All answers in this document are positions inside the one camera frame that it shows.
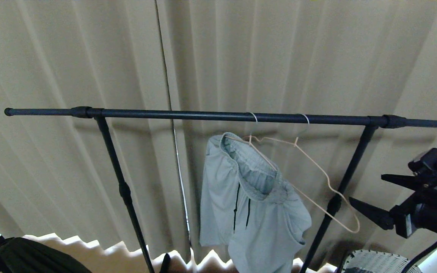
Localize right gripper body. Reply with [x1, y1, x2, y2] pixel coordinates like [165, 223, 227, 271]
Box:
[390, 186, 437, 247]

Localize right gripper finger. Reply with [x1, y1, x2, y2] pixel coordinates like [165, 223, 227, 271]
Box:
[349, 197, 395, 231]
[382, 174, 437, 190]

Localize pink clothes hanger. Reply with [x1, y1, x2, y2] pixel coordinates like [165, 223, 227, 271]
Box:
[247, 114, 360, 234]
[224, 113, 280, 173]

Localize pale grey shorts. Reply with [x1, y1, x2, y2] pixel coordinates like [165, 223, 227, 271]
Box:
[200, 132, 312, 273]

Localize green garment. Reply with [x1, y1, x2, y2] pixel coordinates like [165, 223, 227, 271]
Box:
[0, 237, 92, 273]

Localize white laundry basket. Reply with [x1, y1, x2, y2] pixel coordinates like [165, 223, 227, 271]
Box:
[340, 249, 424, 273]

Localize black clothes rack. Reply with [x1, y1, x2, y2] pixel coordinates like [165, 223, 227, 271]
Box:
[4, 106, 437, 273]

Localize beige curtain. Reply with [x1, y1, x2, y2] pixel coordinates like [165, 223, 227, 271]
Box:
[0, 0, 437, 266]

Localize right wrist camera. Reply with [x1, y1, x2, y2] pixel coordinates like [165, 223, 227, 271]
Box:
[408, 148, 437, 186]

